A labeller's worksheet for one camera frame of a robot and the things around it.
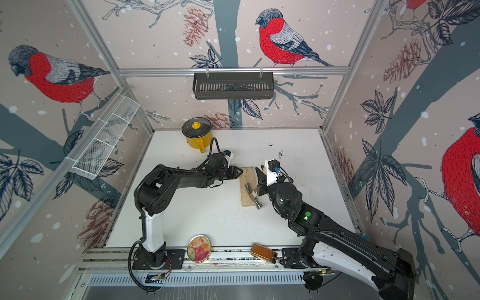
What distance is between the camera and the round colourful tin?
0.73 m

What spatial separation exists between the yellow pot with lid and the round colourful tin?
0.48 metres

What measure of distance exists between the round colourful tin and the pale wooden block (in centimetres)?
23

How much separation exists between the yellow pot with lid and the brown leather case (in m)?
0.59

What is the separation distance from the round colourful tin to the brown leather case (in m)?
0.18

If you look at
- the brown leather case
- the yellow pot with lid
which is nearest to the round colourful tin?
the brown leather case

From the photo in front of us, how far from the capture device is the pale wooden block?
874 millimetres

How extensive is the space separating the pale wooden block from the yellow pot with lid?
278 mm

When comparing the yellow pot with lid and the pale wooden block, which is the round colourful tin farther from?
the yellow pot with lid

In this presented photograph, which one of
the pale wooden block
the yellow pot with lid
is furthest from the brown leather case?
the yellow pot with lid

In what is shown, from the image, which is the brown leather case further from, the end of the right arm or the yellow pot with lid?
the yellow pot with lid

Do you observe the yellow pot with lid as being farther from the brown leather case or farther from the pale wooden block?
the brown leather case

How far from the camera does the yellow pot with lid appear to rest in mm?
1049

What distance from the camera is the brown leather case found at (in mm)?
726

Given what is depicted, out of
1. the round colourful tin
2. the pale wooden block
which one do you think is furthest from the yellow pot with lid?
the round colourful tin
